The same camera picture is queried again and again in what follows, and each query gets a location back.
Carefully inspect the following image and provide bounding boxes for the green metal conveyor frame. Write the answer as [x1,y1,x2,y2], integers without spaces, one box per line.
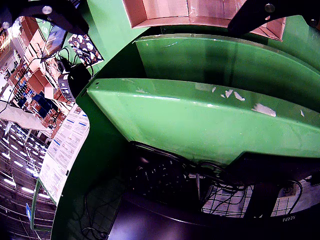
[51,0,320,240]

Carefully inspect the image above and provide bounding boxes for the blue sign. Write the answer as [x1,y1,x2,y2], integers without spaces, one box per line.
[25,201,33,222]

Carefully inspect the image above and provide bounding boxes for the black device with labels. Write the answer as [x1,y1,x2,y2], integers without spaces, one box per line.
[57,66,95,102]

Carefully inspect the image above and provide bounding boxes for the printed instruction sheet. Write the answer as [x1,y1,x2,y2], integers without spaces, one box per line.
[38,103,91,204]

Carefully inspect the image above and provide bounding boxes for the warehouse shelving with boxes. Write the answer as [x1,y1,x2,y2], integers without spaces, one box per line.
[0,14,63,131]

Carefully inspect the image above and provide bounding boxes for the large shallow cardboard tray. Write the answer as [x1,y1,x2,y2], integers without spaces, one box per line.
[121,0,286,42]

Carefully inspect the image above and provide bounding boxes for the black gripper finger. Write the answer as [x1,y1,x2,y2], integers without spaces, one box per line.
[227,0,320,36]
[0,0,90,36]

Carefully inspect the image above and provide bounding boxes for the black white patterned mouse pad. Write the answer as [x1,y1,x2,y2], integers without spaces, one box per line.
[67,33,105,68]

